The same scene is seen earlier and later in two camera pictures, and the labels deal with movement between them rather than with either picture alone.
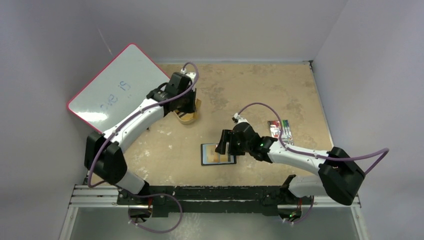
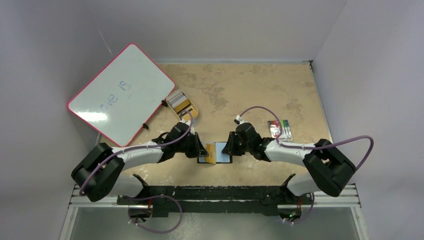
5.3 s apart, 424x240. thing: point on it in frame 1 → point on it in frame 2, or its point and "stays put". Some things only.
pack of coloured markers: x=275 y=130 stays put
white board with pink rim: x=121 y=85 stays put
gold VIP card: x=198 y=102 → x=211 y=148
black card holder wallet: x=209 y=156 stays put
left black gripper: x=192 y=107 → x=198 y=150
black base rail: x=171 y=200 stays put
